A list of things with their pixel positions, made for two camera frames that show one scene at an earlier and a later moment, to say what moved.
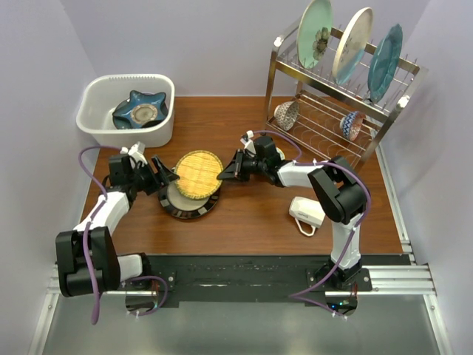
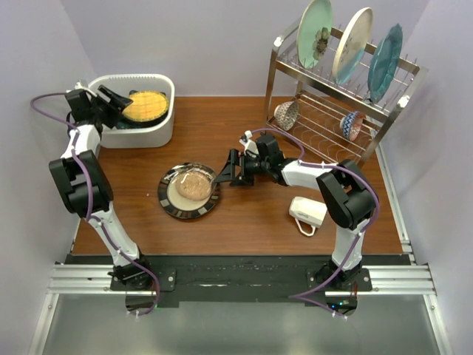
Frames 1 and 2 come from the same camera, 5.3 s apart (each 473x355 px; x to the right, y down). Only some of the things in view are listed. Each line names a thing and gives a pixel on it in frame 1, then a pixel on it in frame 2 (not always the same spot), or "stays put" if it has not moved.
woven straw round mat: [198, 171] to [147, 105]
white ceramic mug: [307, 211] stays put
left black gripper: [164, 174] to [119, 102]
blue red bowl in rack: [351, 125] stays put
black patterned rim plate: [179, 205] stays put
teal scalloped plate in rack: [383, 63] stays put
